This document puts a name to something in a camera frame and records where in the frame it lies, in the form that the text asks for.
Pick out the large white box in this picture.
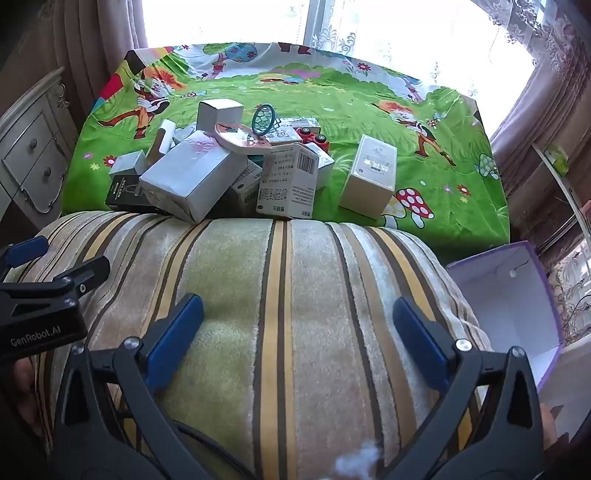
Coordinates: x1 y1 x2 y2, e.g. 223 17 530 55
139 137 249 223

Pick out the beige box with figure print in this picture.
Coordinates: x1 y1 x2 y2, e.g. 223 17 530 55
339 134 399 216

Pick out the black box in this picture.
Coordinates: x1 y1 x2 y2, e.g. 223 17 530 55
105 174 158 214

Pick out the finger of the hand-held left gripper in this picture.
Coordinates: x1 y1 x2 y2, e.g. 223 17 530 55
0 234 50 283
0 255 112 309

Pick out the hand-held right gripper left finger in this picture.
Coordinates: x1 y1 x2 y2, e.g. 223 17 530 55
54 293 260 480

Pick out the white square box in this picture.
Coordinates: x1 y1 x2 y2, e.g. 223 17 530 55
197 99 245 136

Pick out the person's left hand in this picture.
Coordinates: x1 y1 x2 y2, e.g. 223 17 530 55
13 357 48 437

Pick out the red toy car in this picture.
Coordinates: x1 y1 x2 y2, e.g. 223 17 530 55
295 126 331 152

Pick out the black cable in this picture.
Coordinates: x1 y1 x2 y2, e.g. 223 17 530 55
173 418 223 460

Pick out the cream carved nightstand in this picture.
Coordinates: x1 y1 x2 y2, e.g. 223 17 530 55
0 67 80 216

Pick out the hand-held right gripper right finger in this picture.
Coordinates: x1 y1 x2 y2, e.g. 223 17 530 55
378 296 546 480

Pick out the striped beige plush cushion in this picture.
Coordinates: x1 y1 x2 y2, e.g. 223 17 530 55
16 210 492 480

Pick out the green packet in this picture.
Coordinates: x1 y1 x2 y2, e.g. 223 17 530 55
544 143 570 177

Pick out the small white box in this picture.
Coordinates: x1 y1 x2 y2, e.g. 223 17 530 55
109 150 149 179

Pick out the purple cardboard storage box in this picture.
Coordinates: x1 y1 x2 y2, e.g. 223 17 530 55
445 241 566 398

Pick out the green cartoon printed cloth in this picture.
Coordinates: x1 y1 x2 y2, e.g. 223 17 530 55
62 41 511 265

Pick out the white curved shelf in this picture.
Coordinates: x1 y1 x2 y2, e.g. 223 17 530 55
531 143 591 243

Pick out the white medicine box red label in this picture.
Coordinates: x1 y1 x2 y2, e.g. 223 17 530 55
256 142 320 219

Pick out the white sheer lace curtain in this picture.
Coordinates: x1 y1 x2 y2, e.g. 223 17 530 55
259 0 541 100

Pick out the mauve drape curtain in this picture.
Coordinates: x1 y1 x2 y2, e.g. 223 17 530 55
60 0 149 126
480 0 591 259

